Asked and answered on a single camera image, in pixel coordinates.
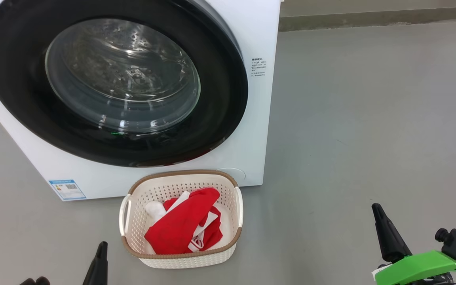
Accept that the blue energy label sticker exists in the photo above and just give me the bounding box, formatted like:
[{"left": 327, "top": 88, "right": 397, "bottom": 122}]
[{"left": 48, "top": 179, "right": 87, "bottom": 201}]

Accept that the white front-load washing machine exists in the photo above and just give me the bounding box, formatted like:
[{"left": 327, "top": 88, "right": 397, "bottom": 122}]
[{"left": 0, "top": 0, "right": 282, "bottom": 202}]

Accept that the cream perforated laundry basket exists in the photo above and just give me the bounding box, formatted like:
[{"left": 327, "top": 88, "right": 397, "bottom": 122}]
[{"left": 118, "top": 170, "right": 245, "bottom": 270}]

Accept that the red garment with white trim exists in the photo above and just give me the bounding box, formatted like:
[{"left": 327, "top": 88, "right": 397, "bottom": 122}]
[{"left": 144, "top": 187, "right": 224, "bottom": 256}]

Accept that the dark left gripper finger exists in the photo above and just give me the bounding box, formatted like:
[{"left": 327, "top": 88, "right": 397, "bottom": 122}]
[{"left": 82, "top": 241, "right": 109, "bottom": 285}]

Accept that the small white garment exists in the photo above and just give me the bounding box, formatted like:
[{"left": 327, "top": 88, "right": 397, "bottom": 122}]
[{"left": 145, "top": 201, "right": 167, "bottom": 222}]

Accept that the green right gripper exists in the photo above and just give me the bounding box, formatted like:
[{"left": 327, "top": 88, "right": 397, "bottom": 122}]
[{"left": 371, "top": 203, "right": 456, "bottom": 285}]

